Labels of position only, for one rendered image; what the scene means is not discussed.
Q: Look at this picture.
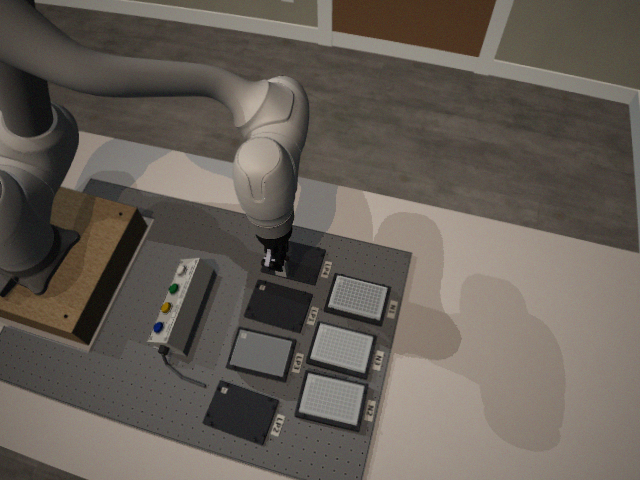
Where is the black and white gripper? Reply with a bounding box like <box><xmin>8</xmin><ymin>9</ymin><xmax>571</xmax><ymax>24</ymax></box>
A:
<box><xmin>256</xmin><ymin>227</ymin><xmax>292</xmax><ymax>278</ymax></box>

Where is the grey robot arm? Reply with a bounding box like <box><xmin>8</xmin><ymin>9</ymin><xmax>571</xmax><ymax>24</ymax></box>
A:
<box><xmin>0</xmin><ymin>0</ymin><xmax>309</xmax><ymax>298</ymax></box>

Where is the white button panel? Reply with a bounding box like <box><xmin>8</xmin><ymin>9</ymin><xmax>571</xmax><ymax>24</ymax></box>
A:
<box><xmin>147</xmin><ymin>258</ymin><xmax>217</xmax><ymax>388</ymax></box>

